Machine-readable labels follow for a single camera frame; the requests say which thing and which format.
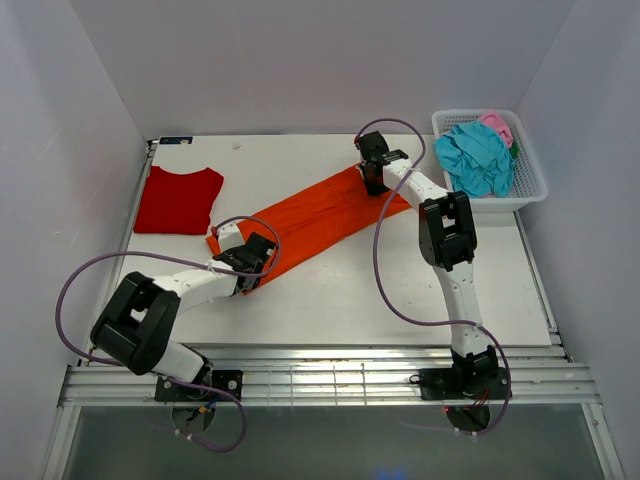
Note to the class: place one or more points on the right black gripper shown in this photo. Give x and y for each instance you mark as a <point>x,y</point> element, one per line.
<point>373,191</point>

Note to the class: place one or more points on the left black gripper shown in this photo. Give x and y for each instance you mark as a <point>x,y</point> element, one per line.
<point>233,251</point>

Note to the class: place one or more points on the orange t shirt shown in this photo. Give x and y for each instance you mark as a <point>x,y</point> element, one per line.
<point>316,218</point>

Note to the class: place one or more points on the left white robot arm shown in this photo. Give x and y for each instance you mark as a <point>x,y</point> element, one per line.
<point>136,324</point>

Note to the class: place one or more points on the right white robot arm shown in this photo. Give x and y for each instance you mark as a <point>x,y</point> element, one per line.
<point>446,236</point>

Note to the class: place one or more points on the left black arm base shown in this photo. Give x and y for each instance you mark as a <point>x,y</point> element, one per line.
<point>227,380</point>

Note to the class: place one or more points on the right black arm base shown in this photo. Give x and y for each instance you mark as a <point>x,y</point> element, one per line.
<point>474,377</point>

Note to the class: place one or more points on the folded red t shirt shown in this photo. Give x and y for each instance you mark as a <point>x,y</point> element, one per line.
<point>179,204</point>

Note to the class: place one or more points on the blue t shirt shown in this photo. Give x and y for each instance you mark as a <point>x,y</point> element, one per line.
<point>477,160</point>

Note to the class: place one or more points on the pink t shirt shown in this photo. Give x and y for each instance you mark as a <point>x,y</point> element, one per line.
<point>494,121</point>

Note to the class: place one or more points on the blue label sticker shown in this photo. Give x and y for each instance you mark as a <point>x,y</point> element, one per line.
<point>176,140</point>

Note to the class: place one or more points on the green garment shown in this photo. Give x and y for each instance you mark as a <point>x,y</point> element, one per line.
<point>514,150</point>

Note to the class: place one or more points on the white plastic basket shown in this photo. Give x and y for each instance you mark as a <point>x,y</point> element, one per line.
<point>529,185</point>

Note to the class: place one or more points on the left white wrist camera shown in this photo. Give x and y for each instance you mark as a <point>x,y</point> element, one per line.
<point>224,237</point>

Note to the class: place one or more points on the aluminium table frame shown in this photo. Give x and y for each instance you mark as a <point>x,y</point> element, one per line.
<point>322,345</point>

